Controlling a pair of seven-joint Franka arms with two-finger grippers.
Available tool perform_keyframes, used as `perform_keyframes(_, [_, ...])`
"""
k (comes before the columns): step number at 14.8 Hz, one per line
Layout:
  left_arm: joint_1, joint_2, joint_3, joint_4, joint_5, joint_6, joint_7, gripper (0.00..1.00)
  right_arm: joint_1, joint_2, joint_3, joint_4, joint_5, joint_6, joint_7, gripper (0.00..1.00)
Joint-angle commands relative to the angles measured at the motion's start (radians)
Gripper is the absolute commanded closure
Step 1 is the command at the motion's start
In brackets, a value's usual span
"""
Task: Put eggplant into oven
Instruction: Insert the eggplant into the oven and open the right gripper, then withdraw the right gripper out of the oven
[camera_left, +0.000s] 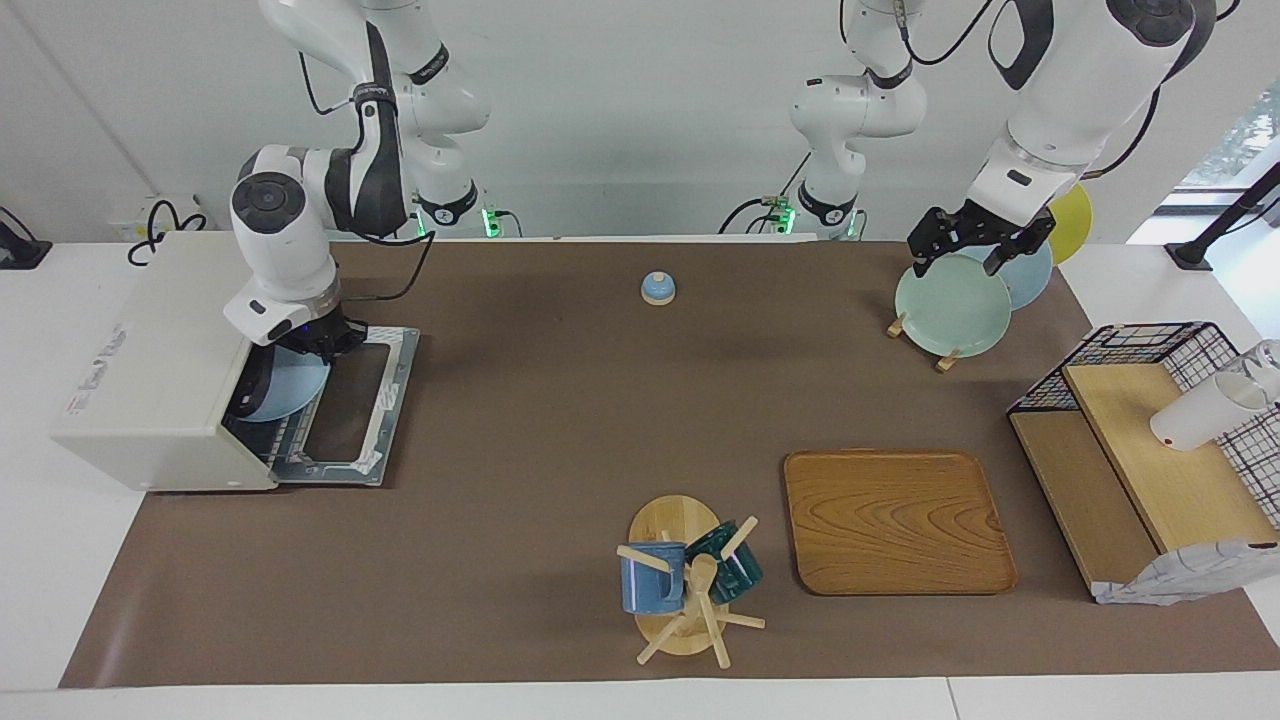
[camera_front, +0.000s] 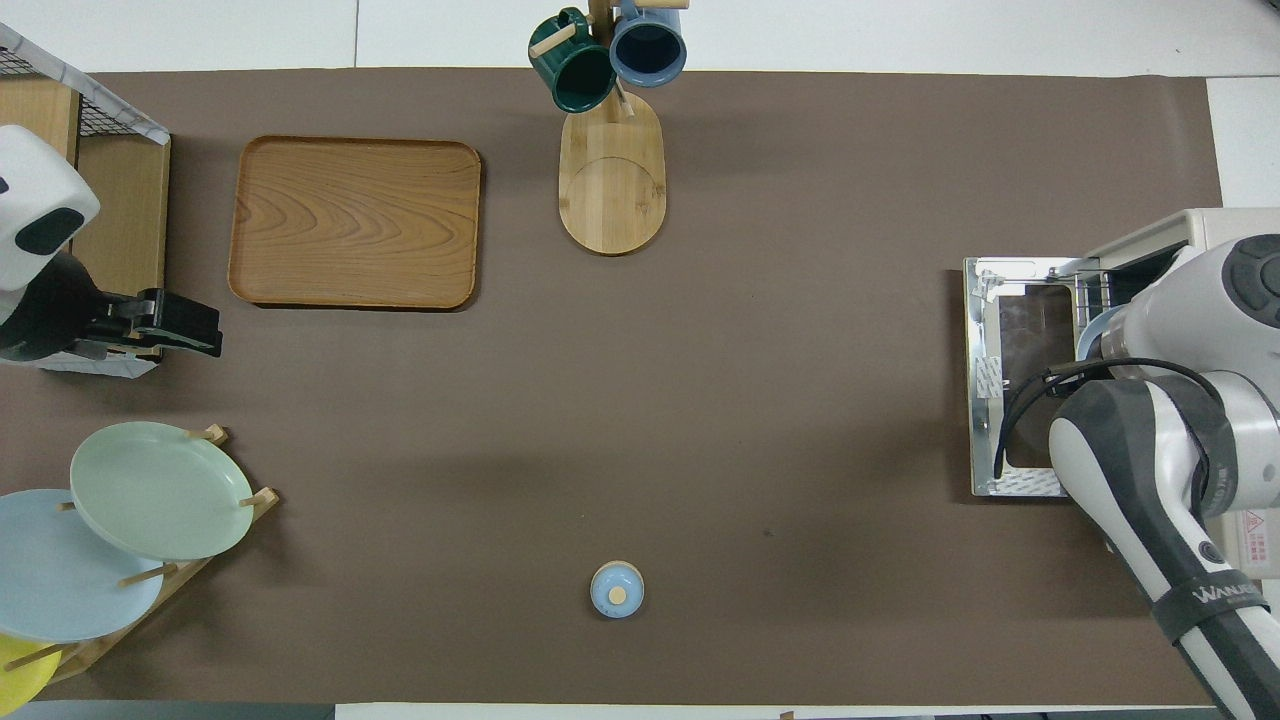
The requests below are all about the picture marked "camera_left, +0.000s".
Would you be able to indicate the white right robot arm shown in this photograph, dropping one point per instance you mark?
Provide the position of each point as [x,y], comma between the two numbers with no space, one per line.
[285,250]

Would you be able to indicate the cream toaster oven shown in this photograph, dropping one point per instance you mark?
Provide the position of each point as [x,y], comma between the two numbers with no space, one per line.
[150,390]

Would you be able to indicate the blue upright rack plate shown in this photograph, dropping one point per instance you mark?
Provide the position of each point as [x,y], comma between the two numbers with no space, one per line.
[1030,280]

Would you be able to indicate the white wall power outlet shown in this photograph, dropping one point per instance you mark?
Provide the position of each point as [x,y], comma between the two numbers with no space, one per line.
[125,225]

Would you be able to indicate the toaster oven glass door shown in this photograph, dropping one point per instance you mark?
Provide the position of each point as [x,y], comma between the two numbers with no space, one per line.
[395,400]

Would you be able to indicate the blue mug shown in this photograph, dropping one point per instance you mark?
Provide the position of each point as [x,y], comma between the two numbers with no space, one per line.
[650,585]

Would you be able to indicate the light blue plate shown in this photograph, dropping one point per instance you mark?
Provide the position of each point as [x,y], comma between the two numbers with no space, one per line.
[295,390]

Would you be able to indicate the small blue dome bell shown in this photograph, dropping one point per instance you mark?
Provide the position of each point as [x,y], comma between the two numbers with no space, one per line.
[658,290]

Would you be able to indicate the white patterned cloth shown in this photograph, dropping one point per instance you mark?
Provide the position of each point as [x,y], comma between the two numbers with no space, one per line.
[1180,575]

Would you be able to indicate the white cup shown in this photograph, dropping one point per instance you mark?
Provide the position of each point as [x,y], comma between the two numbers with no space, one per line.
[1195,420]

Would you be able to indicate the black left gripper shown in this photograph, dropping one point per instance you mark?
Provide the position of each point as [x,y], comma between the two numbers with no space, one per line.
[975,225]

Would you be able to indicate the clear glass cup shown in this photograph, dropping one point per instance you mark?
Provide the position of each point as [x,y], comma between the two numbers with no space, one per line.
[1265,365]

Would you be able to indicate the yellow plate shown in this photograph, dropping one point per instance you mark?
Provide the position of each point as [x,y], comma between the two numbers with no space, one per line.
[1075,225]

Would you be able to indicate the black clamp mount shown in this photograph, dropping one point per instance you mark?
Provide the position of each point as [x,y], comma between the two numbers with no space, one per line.
[20,250]

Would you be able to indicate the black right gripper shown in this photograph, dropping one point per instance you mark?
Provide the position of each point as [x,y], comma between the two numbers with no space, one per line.
[325,338]

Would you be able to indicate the wooden mug tree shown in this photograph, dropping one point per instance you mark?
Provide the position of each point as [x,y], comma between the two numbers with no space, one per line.
[672,520]

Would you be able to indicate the dark green mug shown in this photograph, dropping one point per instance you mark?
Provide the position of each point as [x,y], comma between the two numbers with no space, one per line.
[740,575]

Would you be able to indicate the wooden plate rack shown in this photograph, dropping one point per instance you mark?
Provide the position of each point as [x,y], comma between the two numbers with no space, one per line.
[947,360]

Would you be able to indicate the brown table mat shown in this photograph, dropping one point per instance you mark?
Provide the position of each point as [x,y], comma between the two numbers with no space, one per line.
[560,450]

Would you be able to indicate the pale green plate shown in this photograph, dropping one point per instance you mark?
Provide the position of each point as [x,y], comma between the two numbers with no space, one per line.
[950,310]

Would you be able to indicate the brown wooden tray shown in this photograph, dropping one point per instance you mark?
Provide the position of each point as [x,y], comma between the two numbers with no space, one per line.
[890,520]

